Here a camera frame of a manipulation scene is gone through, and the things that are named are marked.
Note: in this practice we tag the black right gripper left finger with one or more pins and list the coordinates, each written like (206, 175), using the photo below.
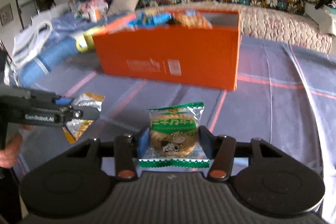
(128, 147)

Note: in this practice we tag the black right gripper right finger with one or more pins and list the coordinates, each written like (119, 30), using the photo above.
(220, 149)

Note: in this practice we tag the green cookie packet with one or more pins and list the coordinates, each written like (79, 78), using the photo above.
(174, 138)

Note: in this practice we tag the yellow silver snack bag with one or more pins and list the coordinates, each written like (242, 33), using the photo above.
(87, 107)

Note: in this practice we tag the orange cardboard box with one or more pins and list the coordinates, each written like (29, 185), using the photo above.
(173, 53)

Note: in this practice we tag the colourful blue snack packet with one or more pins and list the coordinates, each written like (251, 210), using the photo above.
(150, 20)

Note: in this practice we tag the brown cookie bag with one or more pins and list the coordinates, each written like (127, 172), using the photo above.
(191, 19)

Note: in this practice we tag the person's left hand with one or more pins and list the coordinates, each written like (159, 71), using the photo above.
(10, 154)

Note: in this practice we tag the white folded papers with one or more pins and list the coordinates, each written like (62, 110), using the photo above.
(29, 43)

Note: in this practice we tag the blue rolled mat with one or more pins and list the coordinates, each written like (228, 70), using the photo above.
(47, 60)

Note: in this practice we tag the blue plaid tablecloth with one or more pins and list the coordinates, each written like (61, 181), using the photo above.
(285, 95)

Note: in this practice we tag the yellow green tape roll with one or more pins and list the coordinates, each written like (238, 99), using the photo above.
(84, 39)

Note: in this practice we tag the beige quilted sofa cover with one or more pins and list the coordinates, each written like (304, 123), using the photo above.
(284, 27)

